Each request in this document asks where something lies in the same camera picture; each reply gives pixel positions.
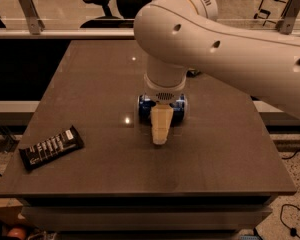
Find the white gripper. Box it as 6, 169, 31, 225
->
144, 75, 186, 145

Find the blue pepsi can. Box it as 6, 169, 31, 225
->
138, 95, 187, 123

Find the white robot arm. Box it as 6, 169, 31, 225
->
134, 0, 300, 120

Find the green chip bag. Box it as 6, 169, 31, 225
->
187, 70, 201, 77

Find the black chocolate bar wrapper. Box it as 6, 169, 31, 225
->
19, 126, 84, 171

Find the black office chair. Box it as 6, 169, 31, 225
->
81, 0, 152, 28

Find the orange round object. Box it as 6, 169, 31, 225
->
7, 227, 27, 240

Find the right metal rail bracket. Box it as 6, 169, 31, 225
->
276, 0, 300, 35

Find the metal rail bracket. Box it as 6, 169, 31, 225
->
18, 0, 45, 35
276, 0, 300, 35

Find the left metal rail bracket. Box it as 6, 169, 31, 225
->
18, 0, 45, 35

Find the yellow black cart frame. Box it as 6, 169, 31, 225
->
253, 0, 289, 27

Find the black floor cable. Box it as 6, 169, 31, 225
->
279, 203, 300, 240

